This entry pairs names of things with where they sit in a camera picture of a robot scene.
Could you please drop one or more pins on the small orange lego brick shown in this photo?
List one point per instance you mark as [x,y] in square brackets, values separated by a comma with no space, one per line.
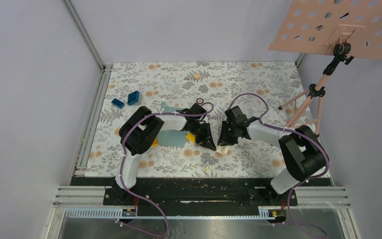
[155,143]

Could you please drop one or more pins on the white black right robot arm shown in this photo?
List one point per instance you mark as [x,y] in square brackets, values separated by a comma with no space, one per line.
[302,152]

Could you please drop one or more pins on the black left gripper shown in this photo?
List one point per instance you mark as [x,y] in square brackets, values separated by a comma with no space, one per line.
[207,141]

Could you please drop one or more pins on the tan lined letter paper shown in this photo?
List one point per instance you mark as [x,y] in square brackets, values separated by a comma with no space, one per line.
[225,150]

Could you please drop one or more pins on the yellow rectangular block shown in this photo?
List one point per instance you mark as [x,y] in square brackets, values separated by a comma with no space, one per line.
[190,137]

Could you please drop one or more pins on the small blue lego brick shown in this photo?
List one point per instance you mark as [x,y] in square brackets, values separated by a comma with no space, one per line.
[117,103]

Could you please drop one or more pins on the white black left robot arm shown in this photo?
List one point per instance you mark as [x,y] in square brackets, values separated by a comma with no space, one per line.
[142,128]

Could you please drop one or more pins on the aluminium frame post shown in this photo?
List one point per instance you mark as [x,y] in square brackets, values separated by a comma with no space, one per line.
[84,33]

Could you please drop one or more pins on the pink music stand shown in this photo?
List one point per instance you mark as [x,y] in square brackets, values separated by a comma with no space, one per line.
[343,29]

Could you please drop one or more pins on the floral patterned table mat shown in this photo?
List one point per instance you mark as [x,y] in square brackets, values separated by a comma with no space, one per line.
[258,88]

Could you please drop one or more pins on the white slotted cable duct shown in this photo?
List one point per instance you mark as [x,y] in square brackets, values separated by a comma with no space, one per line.
[130,213]

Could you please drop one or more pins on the large blue lego brick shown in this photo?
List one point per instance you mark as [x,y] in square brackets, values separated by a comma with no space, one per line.
[134,98]

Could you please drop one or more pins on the teal paper envelope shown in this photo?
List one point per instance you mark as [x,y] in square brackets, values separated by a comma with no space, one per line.
[169,136]

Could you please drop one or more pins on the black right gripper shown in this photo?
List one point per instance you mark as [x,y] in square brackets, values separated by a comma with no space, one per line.
[224,140]

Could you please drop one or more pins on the green white glue stick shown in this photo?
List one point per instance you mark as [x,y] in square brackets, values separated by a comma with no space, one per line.
[163,105]

